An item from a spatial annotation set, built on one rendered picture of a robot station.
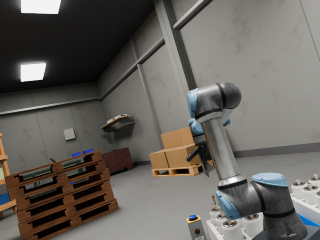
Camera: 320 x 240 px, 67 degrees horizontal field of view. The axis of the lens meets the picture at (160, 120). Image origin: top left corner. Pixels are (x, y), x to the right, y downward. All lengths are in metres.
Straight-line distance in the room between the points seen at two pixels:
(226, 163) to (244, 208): 0.17
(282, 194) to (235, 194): 0.17
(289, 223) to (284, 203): 0.07
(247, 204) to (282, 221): 0.14
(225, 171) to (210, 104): 0.27
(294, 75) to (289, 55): 0.27
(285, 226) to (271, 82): 3.06
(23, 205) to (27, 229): 0.26
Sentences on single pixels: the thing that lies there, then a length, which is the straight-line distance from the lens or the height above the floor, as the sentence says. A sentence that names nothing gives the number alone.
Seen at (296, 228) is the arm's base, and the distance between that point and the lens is 1.05.
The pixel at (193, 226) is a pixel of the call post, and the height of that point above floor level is 0.29.
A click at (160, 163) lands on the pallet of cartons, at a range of 4.65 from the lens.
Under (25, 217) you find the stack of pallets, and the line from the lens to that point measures 3.27.
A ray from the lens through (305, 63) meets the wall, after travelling 3.68.
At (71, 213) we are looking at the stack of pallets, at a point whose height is 0.17.
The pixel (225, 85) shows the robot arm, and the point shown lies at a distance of 1.03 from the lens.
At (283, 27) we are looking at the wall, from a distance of 3.82.
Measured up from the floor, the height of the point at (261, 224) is 0.22.
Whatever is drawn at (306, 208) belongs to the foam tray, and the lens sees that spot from 1.66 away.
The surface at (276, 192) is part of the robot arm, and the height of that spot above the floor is 0.47.
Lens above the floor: 0.79
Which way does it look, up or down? 3 degrees up
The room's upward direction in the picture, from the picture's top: 16 degrees counter-clockwise
